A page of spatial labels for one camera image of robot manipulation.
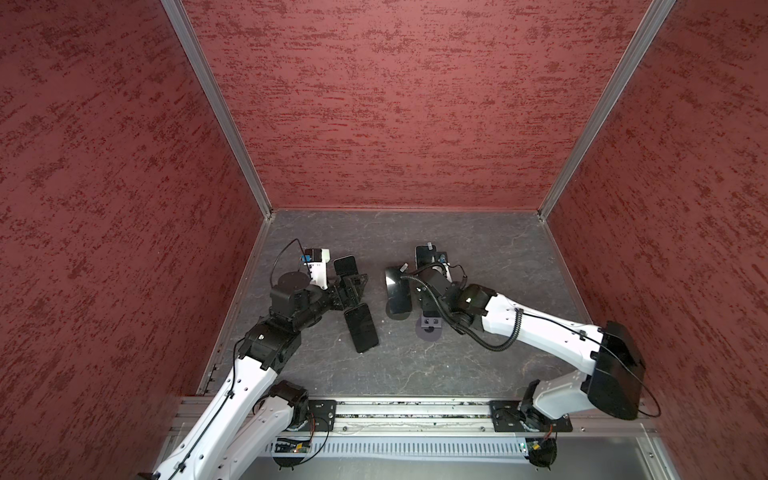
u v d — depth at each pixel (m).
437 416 0.76
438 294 0.59
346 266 0.92
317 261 0.62
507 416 0.74
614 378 0.40
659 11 0.71
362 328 0.75
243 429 0.54
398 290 0.89
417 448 0.77
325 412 0.74
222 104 0.89
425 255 0.92
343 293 0.61
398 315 0.88
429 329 0.88
